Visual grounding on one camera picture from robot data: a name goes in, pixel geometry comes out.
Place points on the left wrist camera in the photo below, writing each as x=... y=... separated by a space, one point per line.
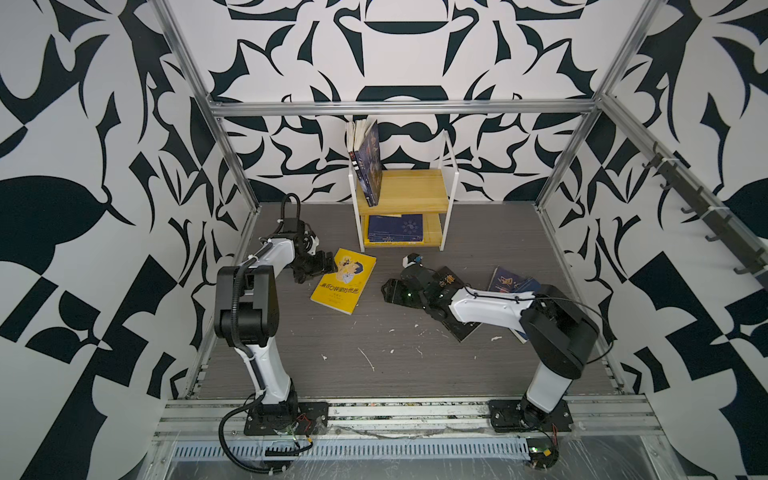
x=311 y=243

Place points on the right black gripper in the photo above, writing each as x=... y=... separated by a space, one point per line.
x=395 y=290

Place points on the black Murphy's law book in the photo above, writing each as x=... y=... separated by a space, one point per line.
x=447 y=284

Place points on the small electronics board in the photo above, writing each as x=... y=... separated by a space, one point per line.
x=543 y=454

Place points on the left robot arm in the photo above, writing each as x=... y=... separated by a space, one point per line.
x=247 y=313

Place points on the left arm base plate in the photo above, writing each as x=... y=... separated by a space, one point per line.
x=302 y=418

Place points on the black book leaning on shelf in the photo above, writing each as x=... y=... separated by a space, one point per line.
x=355 y=132

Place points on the white cable duct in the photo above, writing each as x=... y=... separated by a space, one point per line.
x=364 y=449

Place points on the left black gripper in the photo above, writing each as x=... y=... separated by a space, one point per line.
x=321 y=268

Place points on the white wooden bookshelf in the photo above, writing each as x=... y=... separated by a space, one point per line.
x=423 y=191

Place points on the yellow cartoon cover book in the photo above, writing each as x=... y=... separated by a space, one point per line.
x=342 y=290

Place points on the navy Yijing book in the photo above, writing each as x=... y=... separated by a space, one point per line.
x=402 y=228

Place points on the black hook rail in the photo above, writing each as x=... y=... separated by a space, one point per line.
x=700 y=203

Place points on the navy book yellow label right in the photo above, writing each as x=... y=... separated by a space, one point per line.
x=528 y=285

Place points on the aluminium frame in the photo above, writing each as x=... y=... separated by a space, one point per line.
x=602 y=103

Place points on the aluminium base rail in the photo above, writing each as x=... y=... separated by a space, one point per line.
x=589 y=415

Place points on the purple book under right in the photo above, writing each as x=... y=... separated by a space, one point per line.
x=505 y=281

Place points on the purple Guiguzi portrait book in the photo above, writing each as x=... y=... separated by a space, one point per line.
x=368 y=156

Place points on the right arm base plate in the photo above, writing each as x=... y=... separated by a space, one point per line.
x=521 y=415

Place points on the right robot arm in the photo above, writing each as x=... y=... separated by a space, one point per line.
x=562 y=335

